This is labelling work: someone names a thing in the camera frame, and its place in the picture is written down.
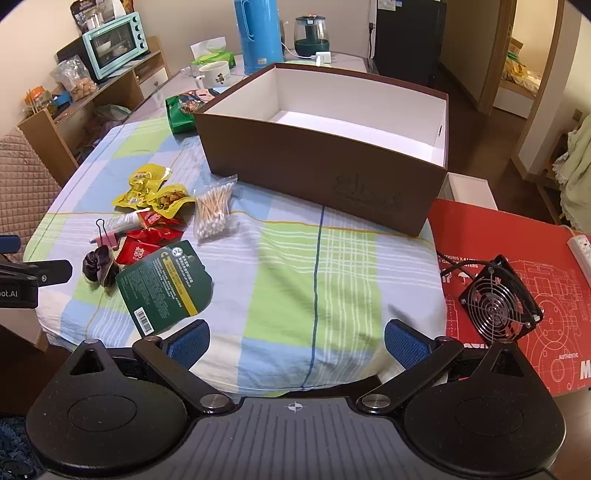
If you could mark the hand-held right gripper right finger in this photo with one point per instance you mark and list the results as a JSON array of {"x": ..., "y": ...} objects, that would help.
[{"x": 406, "y": 344}]

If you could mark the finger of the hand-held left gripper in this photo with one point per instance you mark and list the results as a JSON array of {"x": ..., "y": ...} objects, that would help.
[
  {"x": 9, "y": 244},
  {"x": 41, "y": 273}
]

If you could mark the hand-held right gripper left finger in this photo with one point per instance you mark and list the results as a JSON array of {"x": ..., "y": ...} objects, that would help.
[{"x": 191, "y": 344}]

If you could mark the purple hair scrunchie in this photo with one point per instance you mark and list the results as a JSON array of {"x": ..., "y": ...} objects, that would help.
[{"x": 97, "y": 265}]

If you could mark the green carded lip balm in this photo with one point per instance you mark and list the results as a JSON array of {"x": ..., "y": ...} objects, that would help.
[{"x": 161, "y": 286}]

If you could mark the small binder clip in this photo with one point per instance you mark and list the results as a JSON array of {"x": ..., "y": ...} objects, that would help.
[{"x": 105, "y": 239}]

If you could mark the red candy packet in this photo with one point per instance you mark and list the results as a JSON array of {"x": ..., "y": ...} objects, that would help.
[
  {"x": 154, "y": 235},
  {"x": 159, "y": 218},
  {"x": 134, "y": 254}
]

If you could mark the white cream tube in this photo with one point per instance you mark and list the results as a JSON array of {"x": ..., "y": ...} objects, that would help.
[{"x": 129, "y": 223}]

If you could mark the yellow snack packet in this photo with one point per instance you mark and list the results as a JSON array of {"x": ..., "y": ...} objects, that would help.
[
  {"x": 173, "y": 199},
  {"x": 134, "y": 194},
  {"x": 147, "y": 174}
]

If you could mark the bag of cotton swabs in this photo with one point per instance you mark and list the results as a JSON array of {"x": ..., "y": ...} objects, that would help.
[{"x": 212, "y": 207}]

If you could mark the brown cardboard box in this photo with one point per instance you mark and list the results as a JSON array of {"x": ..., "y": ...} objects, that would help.
[{"x": 300, "y": 161}]

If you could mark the quilted brown chair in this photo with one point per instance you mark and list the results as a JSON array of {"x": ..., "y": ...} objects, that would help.
[{"x": 23, "y": 184}]

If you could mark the black cooling fan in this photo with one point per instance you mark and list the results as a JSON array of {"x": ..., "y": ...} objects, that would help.
[{"x": 494, "y": 309}]

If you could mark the glass jar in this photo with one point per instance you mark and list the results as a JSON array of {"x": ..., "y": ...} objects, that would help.
[{"x": 40, "y": 101}]

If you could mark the person's dark blue fuzzy clothing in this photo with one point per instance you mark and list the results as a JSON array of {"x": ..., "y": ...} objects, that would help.
[{"x": 14, "y": 443}]

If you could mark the red printed mat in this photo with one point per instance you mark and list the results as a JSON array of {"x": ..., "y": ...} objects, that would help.
[{"x": 531, "y": 258}]

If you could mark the white box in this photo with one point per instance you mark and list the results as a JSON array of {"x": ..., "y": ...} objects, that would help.
[{"x": 468, "y": 191}]

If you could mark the clear bag of snacks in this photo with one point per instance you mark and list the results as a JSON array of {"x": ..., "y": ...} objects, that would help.
[{"x": 76, "y": 78}]

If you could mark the wooden cabinet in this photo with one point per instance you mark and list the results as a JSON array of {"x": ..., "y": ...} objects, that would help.
[{"x": 117, "y": 92}]

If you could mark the white power strip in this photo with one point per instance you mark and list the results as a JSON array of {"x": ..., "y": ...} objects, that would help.
[{"x": 581, "y": 247}]

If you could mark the black box appliance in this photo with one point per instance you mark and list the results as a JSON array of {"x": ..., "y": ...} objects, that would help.
[{"x": 69, "y": 50}]

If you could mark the cartoon print snack bag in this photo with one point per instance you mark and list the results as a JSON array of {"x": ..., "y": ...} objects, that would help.
[{"x": 182, "y": 113}]

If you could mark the mint toaster oven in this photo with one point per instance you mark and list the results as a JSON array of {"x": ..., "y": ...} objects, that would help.
[{"x": 115, "y": 41}]

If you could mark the sofa with green cover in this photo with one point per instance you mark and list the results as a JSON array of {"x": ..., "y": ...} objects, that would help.
[{"x": 577, "y": 170}]

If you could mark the dark snack bag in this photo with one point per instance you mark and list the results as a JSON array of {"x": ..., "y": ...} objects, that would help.
[{"x": 92, "y": 13}]

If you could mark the white cartoon mug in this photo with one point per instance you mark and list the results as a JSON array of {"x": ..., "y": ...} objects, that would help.
[{"x": 214, "y": 74}]

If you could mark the white low cabinet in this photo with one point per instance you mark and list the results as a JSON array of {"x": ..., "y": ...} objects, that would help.
[{"x": 515, "y": 99}]

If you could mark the green tissue pack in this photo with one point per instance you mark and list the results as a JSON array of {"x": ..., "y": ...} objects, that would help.
[{"x": 210, "y": 54}]

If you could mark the white charger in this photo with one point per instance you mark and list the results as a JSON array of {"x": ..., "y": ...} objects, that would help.
[{"x": 323, "y": 57}]

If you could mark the black refrigerator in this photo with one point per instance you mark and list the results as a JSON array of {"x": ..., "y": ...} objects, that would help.
[{"x": 406, "y": 37}]

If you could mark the blue thermos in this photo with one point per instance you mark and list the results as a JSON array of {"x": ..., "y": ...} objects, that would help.
[{"x": 256, "y": 37}]

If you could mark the green humidifier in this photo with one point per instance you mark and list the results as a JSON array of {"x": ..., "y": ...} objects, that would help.
[{"x": 310, "y": 32}]

